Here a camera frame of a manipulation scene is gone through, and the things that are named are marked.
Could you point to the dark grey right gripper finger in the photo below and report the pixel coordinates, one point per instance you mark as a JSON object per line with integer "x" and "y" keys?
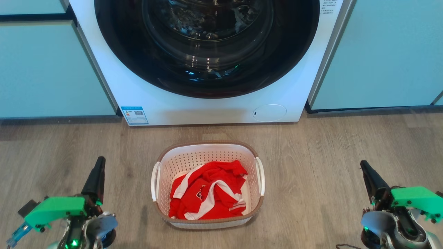
{"x": 375, "y": 186}

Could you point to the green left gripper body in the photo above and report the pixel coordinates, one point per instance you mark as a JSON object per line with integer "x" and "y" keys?
{"x": 55, "y": 207}

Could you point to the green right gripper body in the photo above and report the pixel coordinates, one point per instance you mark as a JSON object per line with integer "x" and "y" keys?
{"x": 418, "y": 199}

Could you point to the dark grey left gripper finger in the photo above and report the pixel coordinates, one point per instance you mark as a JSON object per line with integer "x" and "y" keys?
{"x": 96, "y": 183}

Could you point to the white perforated laundry basket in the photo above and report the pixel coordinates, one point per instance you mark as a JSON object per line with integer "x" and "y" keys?
{"x": 180, "y": 162}

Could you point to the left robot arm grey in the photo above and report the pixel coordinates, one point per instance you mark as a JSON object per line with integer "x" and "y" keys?
{"x": 93, "y": 230}

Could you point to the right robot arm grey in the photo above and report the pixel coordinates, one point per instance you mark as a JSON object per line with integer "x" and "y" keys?
{"x": 391, "y": 228}

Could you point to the blue energy label sticker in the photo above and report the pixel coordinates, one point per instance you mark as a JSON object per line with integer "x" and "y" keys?
{"x": 135, "y": 116}

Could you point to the red and white jersey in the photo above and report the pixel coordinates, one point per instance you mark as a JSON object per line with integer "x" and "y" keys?
{"x": 211, "y": 193}

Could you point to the large pale teal cabinet door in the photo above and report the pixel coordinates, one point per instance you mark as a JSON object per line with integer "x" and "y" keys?
{"x": 45, "y": 69}

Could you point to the round white filter cover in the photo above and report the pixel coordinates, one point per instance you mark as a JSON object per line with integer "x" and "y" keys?
{"x": 270, "y": 112}

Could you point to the wide pale teal cabinet door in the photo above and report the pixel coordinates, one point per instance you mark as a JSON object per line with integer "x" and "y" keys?
{"x": 387, "y": 52}

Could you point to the white front-load washing machine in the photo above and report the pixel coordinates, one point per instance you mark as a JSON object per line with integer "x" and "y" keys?
{"x": 214, "y": 110}

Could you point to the black round washer door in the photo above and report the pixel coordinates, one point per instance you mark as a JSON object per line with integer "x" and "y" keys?
{"x": 287, "y": 52}

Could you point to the small printed text sticker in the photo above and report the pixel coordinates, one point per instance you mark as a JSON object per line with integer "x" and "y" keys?
{"x": 328, "y": 6}

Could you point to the small pale teal cabinet panel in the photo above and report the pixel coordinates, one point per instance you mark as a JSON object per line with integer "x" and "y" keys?
{"x": 31, "y": 6}

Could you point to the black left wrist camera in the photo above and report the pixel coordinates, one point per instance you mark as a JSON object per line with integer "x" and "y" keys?
{"x": 27, "y": 208}

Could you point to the blue left camera connector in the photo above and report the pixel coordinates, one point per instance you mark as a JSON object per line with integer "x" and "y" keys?
{"x": 17, "y": 235}

